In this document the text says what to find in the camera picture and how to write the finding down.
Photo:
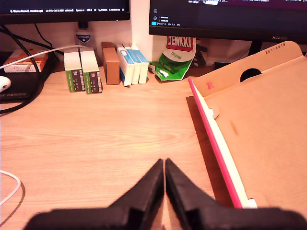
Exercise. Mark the green and white box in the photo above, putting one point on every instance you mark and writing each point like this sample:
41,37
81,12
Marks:
92,74
74,72

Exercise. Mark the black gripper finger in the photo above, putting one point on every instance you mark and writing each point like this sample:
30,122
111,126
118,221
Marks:
144,191
184,191

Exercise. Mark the orange and white box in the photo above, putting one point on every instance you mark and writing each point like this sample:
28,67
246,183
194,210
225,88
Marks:
24,61

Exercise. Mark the white and blue box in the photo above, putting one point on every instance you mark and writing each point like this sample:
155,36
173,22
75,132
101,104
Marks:
143,69
136,72
126,69

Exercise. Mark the Cuticura pump bottle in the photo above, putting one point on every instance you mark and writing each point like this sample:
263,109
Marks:
83,38

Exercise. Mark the black gaming mouse pad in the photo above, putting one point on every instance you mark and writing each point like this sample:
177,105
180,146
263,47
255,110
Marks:
21,86

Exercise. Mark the green Jenkki gum bag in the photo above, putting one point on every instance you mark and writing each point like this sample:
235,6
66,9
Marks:
175,62

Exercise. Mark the brown cardboard box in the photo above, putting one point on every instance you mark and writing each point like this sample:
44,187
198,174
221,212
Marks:
111,67

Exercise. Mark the white computer mouse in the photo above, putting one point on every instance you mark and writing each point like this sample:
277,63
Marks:
4,83

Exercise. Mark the red Nike shoebox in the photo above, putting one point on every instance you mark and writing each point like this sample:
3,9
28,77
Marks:
263,119

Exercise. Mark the black Huawei computer monitor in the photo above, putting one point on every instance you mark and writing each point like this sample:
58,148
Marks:
227,16

